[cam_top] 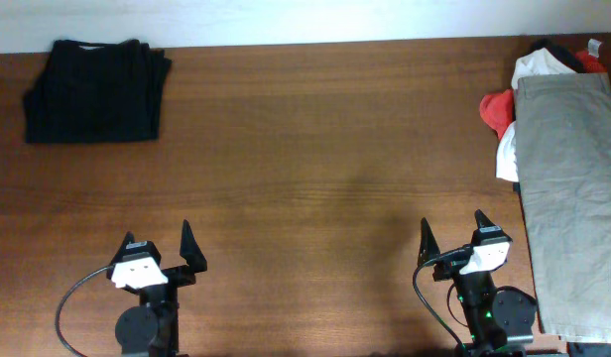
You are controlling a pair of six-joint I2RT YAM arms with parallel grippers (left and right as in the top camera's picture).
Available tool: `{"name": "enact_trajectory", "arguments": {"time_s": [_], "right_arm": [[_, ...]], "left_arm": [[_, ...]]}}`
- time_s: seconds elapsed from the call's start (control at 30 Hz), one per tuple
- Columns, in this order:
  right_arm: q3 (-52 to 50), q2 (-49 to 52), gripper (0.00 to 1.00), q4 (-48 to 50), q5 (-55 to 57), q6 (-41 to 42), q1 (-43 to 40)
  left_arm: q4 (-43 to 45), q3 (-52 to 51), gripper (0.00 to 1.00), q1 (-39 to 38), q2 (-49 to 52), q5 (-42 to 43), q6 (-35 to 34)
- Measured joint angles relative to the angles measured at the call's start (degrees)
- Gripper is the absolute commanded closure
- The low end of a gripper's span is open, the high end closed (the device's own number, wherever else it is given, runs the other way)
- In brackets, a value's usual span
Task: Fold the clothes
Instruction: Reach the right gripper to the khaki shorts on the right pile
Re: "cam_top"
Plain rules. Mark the dark grey garment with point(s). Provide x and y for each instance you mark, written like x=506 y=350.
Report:
x=576 y=349

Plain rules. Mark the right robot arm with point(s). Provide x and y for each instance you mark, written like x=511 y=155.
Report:
x=499 y=319

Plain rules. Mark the khaki green shorts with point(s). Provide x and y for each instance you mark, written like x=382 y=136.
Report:
x=563 y=154

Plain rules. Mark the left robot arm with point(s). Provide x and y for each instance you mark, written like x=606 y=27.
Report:
x=151 y=328

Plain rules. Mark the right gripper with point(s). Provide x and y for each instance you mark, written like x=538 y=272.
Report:
x=427 y=246

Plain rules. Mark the white printed t-shirt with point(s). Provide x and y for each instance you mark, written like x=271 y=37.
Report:
x=539 y=62

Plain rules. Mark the folded black garment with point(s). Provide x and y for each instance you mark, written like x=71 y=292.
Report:
x=91 y=93

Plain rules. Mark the red lettered garment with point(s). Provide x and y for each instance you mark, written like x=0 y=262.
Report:
x=590 y=57

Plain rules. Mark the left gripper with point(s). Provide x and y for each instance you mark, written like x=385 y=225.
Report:
x=194 y=260

